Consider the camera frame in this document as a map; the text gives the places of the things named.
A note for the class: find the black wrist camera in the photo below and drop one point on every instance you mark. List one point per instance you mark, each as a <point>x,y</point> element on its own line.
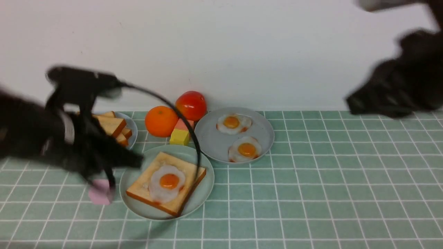
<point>80,87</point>

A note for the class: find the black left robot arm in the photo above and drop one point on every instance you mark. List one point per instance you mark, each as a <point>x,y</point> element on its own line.
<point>31,132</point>

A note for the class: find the fried egg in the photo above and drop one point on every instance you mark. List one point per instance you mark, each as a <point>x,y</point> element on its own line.
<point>233,124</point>
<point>244,150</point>
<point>166,183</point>

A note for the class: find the grey egg plate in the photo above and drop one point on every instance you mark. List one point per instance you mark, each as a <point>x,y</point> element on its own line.
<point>223,147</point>

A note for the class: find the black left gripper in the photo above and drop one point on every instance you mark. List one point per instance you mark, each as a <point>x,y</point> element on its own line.
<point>94,150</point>

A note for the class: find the toast slice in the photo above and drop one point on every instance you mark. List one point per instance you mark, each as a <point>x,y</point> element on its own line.
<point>126,132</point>
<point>122,140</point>
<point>112,126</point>
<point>139,189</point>

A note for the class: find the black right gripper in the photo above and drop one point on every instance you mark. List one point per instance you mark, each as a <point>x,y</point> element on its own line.
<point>411,82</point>

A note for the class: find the green centre plate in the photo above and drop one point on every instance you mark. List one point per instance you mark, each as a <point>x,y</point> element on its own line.
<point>196,199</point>

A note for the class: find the yellow cube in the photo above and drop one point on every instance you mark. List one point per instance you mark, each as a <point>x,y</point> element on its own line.
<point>180,137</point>

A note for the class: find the blue bread plate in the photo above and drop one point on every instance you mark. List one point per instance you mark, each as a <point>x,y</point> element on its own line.
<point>131,125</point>

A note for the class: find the red tomato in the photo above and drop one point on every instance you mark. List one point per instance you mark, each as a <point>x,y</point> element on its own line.
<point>192,104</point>

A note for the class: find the orange fruit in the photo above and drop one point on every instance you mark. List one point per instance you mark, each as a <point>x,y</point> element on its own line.
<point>160,121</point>

